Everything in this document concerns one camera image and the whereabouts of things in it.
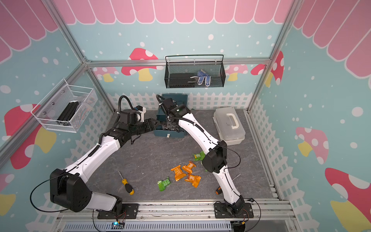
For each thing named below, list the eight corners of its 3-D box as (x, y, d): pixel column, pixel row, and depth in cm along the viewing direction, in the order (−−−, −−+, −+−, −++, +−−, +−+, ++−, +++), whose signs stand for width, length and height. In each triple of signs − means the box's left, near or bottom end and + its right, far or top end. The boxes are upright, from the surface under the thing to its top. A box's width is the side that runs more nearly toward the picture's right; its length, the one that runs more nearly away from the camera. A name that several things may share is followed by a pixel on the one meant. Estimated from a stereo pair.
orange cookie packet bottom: (184, 181, 86) (184, 179, 84) (189, 172, 90) (189, 170, 88) (196, 188, 84) (196, 187, 82) (201, 178, 87) (201, 177, 85)
